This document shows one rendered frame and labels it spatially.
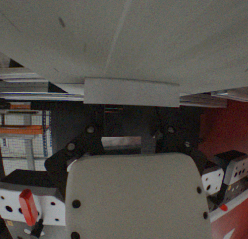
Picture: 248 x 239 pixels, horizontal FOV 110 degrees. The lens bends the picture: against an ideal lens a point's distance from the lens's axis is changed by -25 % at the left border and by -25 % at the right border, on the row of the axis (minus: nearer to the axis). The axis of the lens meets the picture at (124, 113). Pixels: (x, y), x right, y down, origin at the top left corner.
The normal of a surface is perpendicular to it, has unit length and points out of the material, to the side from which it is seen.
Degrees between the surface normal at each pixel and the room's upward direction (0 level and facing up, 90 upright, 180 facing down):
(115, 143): 90
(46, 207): 90
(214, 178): 90
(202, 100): 90
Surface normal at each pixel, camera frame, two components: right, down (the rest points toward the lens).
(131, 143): 0.22, 0.04
